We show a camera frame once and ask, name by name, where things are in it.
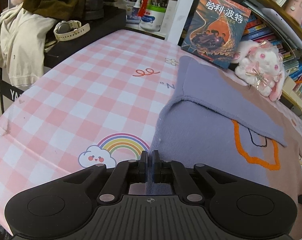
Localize dragon cover fantasy book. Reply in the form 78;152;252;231
180;0;252;71

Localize cream garment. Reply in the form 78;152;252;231
0;7;57;88

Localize white wristwatch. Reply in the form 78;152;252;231
53;19;90;42

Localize row of colourful books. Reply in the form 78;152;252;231
241;15;302;105

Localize pink checkered desk mat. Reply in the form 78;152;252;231
0;29;302;233

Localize white jar with green lid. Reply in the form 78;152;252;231
139;5;167;32

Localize wooden bookshelf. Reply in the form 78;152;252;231
167;0;302;120

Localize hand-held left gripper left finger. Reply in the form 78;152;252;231
63;151;148;205

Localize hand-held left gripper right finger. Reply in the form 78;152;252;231
152;150;236;203

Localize white tablet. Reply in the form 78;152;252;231
260;7;302;51

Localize white bunny plush toy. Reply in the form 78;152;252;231
232;40;286;102

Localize purple and pink sweater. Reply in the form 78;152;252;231
146;55;302;240

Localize tall white box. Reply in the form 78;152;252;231
160;0;178;34

